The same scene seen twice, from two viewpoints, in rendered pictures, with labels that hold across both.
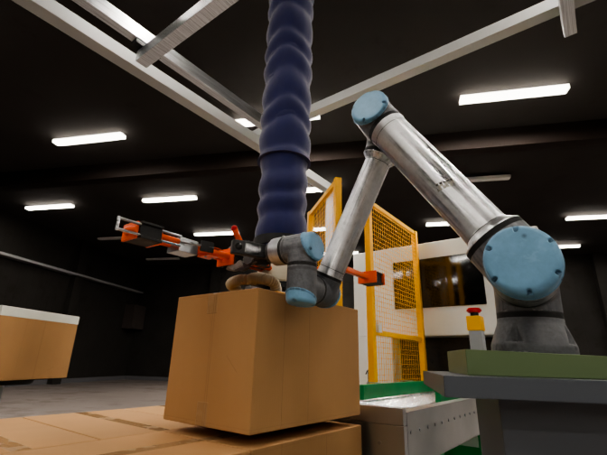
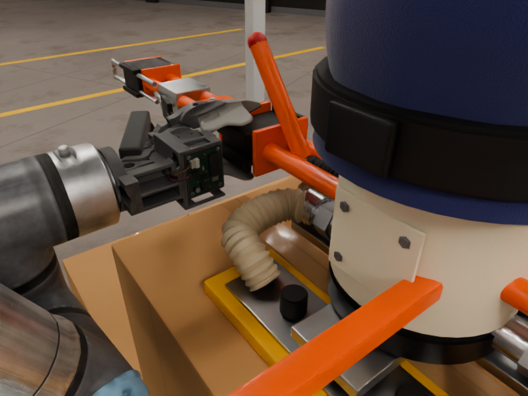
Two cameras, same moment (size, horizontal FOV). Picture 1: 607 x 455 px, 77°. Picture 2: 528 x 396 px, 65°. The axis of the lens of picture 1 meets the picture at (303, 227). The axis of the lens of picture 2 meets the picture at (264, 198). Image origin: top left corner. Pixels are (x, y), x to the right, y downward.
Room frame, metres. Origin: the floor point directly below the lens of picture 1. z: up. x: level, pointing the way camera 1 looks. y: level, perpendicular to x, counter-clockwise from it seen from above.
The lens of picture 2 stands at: (1.46, -0.23, 1.32)
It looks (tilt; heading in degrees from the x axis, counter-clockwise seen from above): 32 degrees down; 105
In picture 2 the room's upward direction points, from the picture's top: 1 degrees clockwise
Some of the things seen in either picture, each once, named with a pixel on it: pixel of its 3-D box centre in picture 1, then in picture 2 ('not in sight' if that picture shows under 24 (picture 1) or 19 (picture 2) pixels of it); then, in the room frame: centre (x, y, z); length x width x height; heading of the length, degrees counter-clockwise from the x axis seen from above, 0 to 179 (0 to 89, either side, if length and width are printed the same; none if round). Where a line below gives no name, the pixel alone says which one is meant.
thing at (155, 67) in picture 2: (143, 235); (153, 75); (1.06, 0.46, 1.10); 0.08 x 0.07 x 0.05; 142
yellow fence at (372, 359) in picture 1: (399, 329); not in sight; (3.46, -0.86, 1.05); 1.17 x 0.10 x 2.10; 143
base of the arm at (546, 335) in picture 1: (531, 333); not in sight; (1.00, -0.58, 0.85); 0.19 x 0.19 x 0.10
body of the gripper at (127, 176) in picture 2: (263, 255); (163, 167); (1.25, 0.13, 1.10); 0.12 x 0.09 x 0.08; 52
